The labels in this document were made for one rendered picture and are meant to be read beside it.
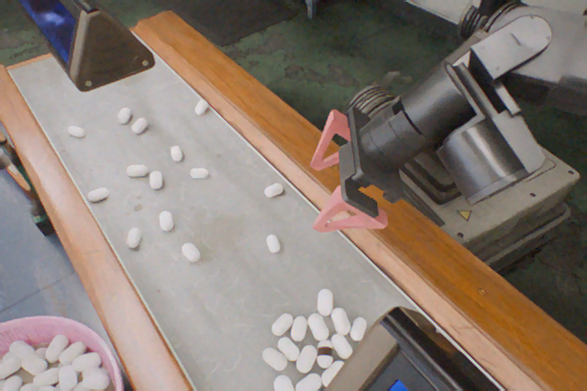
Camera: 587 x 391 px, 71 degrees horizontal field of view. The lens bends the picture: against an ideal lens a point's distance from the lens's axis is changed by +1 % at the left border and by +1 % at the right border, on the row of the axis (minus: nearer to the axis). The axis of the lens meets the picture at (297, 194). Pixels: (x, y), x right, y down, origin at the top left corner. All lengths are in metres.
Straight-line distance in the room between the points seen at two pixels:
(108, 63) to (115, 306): 0.32
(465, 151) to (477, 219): 0.73
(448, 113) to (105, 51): 0.32
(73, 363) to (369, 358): 0.48
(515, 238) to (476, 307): 0.65
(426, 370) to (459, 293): 0.44
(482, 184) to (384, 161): 0.10
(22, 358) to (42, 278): 0.18
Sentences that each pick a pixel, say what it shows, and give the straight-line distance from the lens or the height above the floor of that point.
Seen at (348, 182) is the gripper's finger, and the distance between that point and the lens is 0.40.
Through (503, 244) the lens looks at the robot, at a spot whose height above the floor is 0.36.
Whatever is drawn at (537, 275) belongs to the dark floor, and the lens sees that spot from 1.69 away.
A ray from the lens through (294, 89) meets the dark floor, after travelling 2.22.
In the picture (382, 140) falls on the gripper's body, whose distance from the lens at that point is 0.41.
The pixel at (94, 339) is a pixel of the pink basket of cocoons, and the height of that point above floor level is 0.77.
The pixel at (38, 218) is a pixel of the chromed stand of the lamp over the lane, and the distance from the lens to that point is 0.83.
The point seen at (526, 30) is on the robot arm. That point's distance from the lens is 0.40.
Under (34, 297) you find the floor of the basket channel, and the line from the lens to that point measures 0.79.
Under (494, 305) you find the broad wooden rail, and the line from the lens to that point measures 0.63.
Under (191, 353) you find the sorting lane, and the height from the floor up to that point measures 0.74.
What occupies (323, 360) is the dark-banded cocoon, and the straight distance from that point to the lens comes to 0.55.
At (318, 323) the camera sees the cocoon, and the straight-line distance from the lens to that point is 0.57.
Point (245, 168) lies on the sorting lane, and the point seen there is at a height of 0.74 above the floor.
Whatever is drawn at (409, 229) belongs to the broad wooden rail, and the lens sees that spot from 0.66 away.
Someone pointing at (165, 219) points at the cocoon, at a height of 0.76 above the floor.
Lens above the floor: 1.28
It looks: 50 degrees down
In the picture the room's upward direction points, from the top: straight up
